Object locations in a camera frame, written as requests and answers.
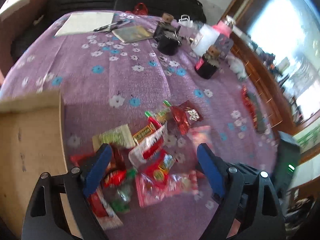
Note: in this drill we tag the green wrapped candy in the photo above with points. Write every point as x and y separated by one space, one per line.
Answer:
162 114

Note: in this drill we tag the red ribbon bag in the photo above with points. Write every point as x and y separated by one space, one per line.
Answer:
140 9

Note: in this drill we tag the white plastic container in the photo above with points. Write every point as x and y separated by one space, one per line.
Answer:
206 37

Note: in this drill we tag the white paper sheet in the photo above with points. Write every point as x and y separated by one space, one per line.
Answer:
85 22

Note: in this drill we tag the red white striped candy packet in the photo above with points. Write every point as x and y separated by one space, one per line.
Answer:
148 147

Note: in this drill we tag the red orange candy bar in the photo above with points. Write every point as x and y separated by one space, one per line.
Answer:
149 129

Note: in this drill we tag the pink long candy packet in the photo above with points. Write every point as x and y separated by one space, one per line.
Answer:
149 193

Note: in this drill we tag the maroon armchair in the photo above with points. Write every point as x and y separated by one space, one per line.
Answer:
14 20

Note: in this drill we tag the small booklet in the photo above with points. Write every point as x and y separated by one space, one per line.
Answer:
132 34

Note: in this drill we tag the red round candy packet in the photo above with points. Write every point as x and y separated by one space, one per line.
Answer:
116 171

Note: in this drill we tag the cardboard box tray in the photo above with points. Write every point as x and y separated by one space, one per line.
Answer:
31 143

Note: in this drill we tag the red gold snack packet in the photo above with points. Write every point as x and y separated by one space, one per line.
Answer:
158 172

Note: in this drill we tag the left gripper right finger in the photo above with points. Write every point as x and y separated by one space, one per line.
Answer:
248 204

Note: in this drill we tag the white crumpled cloth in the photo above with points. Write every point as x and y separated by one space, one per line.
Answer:
237 67

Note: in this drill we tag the wooden sideboard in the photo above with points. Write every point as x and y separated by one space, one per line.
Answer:
277 107

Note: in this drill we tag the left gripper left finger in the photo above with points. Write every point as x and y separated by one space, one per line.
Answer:
45 217

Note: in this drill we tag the black pen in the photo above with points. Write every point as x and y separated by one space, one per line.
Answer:
111 26

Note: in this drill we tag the black jar with cork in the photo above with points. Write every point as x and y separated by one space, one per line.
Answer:
209 63
167 36

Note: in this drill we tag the red foil snack packet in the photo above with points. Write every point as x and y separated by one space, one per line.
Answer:
185 115

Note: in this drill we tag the black sofa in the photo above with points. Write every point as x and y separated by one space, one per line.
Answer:
54 9

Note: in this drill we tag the red black packet at edge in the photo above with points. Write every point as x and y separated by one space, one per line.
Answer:
252 105

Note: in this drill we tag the pink heart candy packet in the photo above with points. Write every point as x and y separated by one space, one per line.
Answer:
199 135

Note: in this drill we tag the pale green snack packet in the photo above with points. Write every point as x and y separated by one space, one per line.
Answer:
120 136

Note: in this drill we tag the pink knitted bottle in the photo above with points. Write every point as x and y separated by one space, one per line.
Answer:
225 26

